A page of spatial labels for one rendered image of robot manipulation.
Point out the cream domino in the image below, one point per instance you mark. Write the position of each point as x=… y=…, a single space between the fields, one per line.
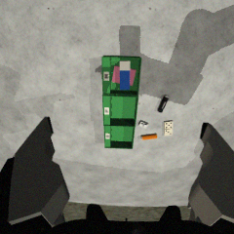
x=168 y=128

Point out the green rack of three bins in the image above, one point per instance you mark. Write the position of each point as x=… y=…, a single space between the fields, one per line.
x=119 y=107

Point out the pink rectangular block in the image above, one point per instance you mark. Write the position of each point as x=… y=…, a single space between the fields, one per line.
x=116 y=75

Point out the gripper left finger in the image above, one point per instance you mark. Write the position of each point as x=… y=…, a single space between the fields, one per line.
x=33 y=192

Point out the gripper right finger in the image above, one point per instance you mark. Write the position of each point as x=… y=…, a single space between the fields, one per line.
x=211 y=197

